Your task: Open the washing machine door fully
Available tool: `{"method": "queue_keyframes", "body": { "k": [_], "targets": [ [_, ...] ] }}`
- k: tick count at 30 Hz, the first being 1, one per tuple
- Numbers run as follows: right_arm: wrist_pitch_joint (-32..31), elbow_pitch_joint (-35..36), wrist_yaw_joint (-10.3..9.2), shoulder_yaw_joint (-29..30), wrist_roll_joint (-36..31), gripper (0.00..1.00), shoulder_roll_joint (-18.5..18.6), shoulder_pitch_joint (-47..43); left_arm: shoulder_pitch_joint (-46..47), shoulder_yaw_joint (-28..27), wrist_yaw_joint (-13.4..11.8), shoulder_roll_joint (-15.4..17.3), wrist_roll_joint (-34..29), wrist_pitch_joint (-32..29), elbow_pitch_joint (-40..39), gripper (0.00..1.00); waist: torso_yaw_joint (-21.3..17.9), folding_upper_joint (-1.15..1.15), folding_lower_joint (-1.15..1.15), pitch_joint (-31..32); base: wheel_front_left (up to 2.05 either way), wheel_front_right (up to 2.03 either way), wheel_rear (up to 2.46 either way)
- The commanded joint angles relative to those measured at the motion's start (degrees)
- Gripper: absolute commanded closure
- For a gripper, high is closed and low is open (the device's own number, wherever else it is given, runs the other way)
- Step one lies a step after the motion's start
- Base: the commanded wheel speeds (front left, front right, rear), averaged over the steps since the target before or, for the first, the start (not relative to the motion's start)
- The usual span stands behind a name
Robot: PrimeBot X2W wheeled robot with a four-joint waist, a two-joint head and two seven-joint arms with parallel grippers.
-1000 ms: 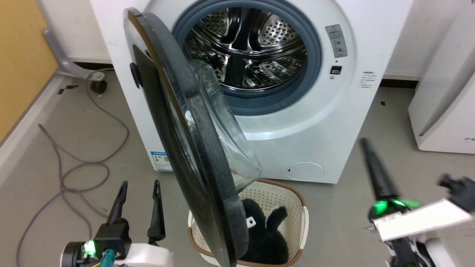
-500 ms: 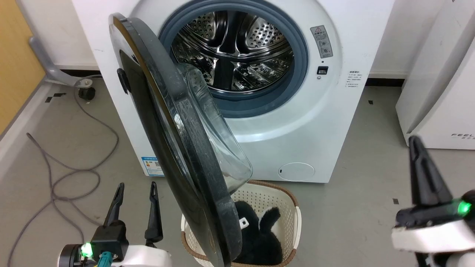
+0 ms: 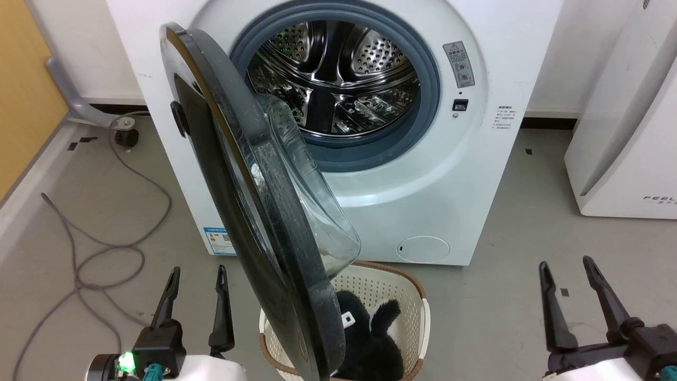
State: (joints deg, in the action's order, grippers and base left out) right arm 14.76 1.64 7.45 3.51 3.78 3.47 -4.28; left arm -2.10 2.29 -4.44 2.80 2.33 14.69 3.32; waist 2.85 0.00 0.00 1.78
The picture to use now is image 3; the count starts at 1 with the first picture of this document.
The grey rubber door gasket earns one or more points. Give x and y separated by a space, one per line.
429 106

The round white filter cover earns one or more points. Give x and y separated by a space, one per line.
423 249

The white air purifier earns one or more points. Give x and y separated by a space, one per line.
624 132

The orange wooden panel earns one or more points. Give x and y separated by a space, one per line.
24 90

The black door latch socket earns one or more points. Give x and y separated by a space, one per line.
460 105

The black fluffy garment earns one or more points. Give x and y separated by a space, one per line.
370 349

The grey warning sticker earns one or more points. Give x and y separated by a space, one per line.
459 64

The grey caster leg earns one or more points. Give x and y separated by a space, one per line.
74 103

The cream plastic laundry basket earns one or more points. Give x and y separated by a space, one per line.
404 304

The white toy tag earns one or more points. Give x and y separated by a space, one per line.
347 319

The black round washer door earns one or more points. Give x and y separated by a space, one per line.
222 180

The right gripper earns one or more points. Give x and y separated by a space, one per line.
642 354

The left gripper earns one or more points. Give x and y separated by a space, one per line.
161 346

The blue energy label sticker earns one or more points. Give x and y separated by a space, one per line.
219 242

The small white text label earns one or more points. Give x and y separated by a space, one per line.
503 117

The steel perforated washer drum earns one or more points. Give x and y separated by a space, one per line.
370 53

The white front-load washing machine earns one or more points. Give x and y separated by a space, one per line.
455 185

